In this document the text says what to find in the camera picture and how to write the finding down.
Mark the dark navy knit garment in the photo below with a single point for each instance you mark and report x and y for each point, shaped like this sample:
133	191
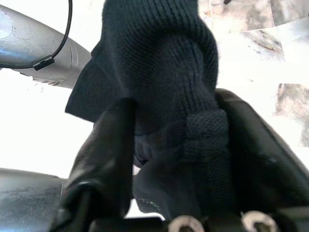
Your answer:
157	72

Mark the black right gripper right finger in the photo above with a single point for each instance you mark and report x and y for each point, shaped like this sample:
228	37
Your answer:
260	169

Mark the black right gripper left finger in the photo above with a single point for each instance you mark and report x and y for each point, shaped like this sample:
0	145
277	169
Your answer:
101	164

